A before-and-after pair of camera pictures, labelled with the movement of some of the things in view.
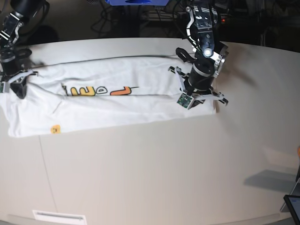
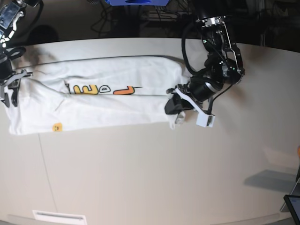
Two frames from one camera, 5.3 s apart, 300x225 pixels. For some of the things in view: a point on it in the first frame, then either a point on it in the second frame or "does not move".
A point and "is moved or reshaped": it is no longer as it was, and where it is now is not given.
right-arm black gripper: x=201 y=75 to x=202 y=89
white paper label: x=59 y=218 does not move
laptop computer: x=291 y=203 does not move
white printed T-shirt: x=71 y=91 is moved or reshaped
